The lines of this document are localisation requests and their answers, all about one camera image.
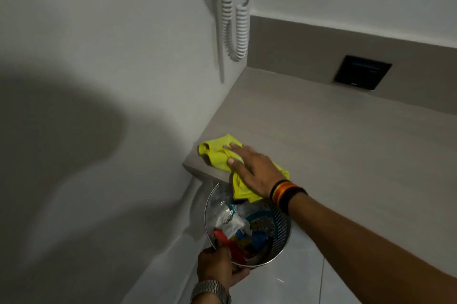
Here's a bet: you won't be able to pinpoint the person's left hand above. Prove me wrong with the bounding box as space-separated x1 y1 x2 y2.
196 245 251 288

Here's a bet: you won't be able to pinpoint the person's right hand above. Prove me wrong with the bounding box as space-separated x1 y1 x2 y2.
223 142 287 199

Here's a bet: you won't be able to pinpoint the yellow cleaning cloth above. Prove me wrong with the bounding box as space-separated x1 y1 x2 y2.
198 134 290 204

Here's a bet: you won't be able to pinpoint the round metal trash bin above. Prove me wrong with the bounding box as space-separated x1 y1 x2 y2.
204 182 292 268

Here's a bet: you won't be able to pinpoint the person's right forearm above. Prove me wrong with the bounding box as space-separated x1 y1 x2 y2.
287 191 457 304

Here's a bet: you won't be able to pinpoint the person's left forearm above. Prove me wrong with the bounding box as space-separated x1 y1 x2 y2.
191 293 223 304

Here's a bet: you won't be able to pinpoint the red wrapper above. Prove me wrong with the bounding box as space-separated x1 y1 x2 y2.
213 230 248 262

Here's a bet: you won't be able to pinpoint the white crumpled plastic wrapper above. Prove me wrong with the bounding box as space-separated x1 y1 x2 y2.
222 212 251 241

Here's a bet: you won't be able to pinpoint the silver wristwatch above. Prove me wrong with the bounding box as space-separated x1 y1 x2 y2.
190 279 232 304

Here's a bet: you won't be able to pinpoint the blue packet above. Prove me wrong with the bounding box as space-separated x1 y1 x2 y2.
236 228 269 251

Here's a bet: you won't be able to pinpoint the black and orange wristbands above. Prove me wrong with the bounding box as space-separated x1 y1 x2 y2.
269 179 308 216

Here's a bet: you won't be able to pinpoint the white coiled cord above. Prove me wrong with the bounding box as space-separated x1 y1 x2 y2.
219 0 253 63

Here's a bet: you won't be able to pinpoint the black square wall panel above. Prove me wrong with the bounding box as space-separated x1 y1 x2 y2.
333 54 393 91

